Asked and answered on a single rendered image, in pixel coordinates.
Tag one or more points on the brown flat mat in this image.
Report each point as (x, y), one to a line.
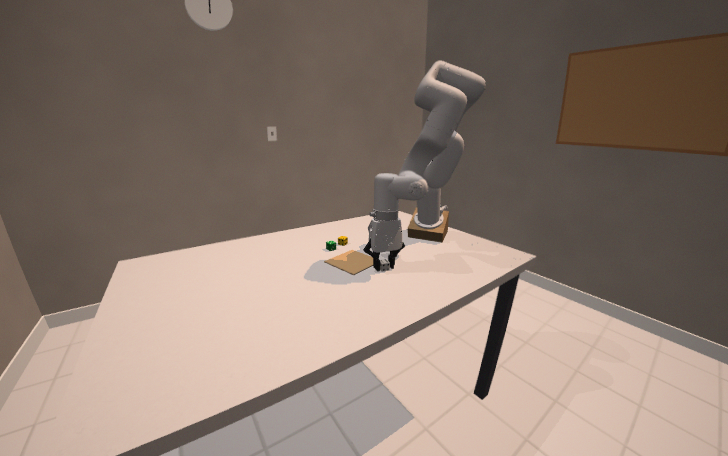
(351, 262)

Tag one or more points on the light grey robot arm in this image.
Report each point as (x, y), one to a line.
(427, 167)

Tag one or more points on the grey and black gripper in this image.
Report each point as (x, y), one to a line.
(384, 236)

